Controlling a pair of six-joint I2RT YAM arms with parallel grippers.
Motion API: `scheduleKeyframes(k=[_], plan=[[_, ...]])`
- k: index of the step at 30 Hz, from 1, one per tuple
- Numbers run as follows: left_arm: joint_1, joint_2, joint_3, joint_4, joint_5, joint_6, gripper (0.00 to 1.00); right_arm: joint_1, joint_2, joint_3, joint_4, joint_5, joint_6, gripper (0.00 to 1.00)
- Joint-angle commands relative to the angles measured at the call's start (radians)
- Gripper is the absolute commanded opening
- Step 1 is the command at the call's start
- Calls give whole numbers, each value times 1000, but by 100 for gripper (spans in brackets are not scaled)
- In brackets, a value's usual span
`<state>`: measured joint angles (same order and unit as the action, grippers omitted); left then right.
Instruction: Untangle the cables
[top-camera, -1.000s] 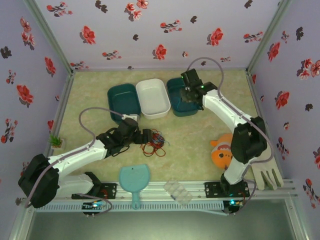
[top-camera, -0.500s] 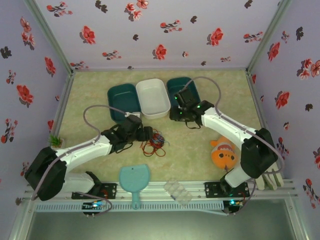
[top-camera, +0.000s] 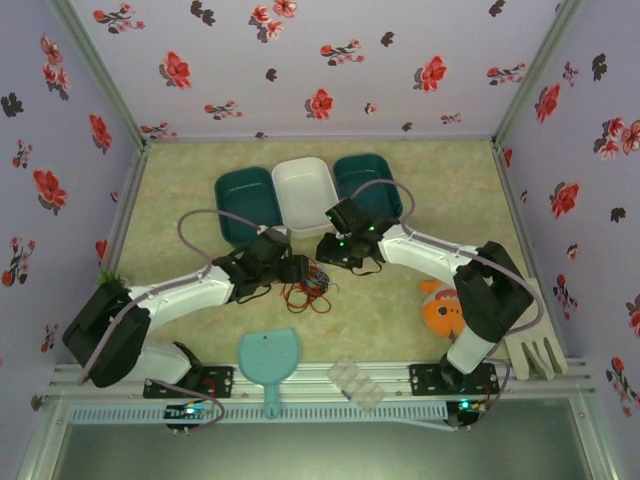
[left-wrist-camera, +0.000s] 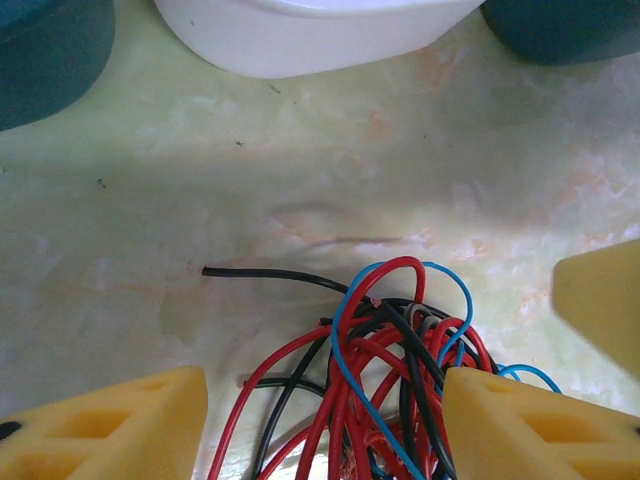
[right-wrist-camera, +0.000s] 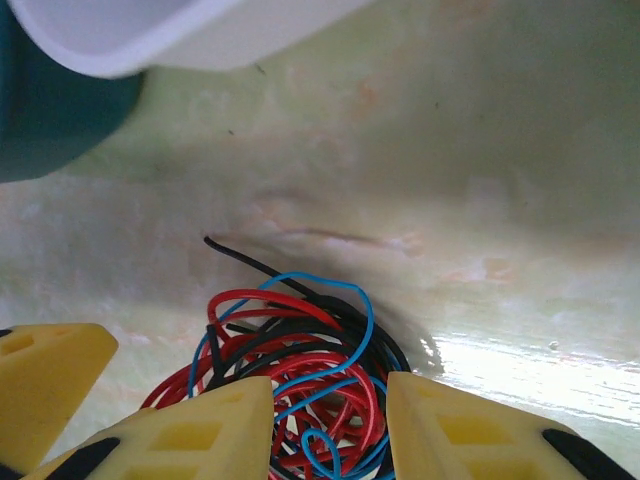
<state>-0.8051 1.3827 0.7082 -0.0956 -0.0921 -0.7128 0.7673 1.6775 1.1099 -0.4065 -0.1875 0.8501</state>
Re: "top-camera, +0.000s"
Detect blue cable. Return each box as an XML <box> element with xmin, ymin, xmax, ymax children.
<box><xmin>302</xmin><ymin>267</ymin><xmax>332</xmax><ymax>296</ymax></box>

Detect red cable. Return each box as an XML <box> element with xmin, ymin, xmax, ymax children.
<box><xmin>282</xmin><ymin>272</ymin><xmax>335</xmax><ymax>316</ymax></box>
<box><xmin>279</xmin><ymin>269</ymin><xmax>335</xmax><ymax>316</ymax></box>

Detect white plastic bin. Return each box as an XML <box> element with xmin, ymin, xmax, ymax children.
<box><xmin>271</xmin><ymin>156</ymin><xmax>343</xmax><ymax>239</ymax></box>

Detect teal plastic bin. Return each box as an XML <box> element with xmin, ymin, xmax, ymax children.
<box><xmin>213</xmin><ymin>166</ymin><xmax>284</xmax><ymax>249</ymax></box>
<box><xmin>332</xmin><ymin>153</ymin><xmax>405</xmax><ymax>221</ymax></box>

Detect light blue hand mirror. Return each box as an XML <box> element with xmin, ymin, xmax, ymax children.
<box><xmin>237</xmin><ymin>327</ymin><xmax>303</xmax><ymax>420</ymax></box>

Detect orange fish plush toy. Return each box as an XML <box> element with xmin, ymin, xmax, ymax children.
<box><xmin>419</xmin><ymin>279</ymin><xmax>469</xmax><ymax>344</ymax></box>

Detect clear plastic compartment box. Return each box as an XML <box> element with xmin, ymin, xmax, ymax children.
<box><xmin>327</xmin><ymin>357</ymin><xmax>389</xmax><ymax>414</ymax></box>

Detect small green potted plant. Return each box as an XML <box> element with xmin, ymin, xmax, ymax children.
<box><xmin>97</xmin><ymin>267</ymin><xmax>126</xmax><ymax>291</ymax></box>

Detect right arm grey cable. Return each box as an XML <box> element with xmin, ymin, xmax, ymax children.
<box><xmin>347</xmin><ymin>180</ymin><xmax>546</xmax><ymax>431</ymax></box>

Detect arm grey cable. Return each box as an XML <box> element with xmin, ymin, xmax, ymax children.
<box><xmin>77</xmin><ymin>208</ymin><xmax>266</xmax><ymax>435</ymax></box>
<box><xmin>347</xmin><ymin>180</ymin><xmax>546</xmax><ymax>431</ymax></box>

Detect left arm grey cable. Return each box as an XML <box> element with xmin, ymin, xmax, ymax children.
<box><xmin>77</xmin><ymin>208</ymin><xmax>266</xmax><ymax>435</ymax></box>

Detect aluminium mounting rail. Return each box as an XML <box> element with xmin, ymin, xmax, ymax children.
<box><xmin>49</xmin><ymin>362</ymin><xmax>589</xmax><ymax>401</ymax></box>

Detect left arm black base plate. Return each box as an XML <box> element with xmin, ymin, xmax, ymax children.
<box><xmin>143</xmin><ymin>364</ymin><xmax>236</xmax><ymax>401</ymax></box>

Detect aluminium side rail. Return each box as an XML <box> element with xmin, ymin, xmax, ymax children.
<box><xmin>49</xmin><ymin>142</ymin><xmax>151</xmax><ymax>371</ymax></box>

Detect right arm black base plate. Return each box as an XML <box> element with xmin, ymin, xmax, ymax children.
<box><xmin>408</xmin><ymin>363</ymin><xmax>500</xmax><ymax>399</ymax></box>

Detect white slotted cable duct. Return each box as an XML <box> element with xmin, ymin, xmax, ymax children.
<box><xmin>67</xmin><ymin>403</ymin><xmax>449</xmax><ymax>425</ymax></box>

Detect aluminium frame post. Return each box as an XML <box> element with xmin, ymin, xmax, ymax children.
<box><xmin>491</xmin><ymin>0</ymin><xmax>587</xmax><ymax>149</ymax></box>
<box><xmin>47</xmin><ymin>0</ymin><xmax>151</xmax><ymax>151</ymax></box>

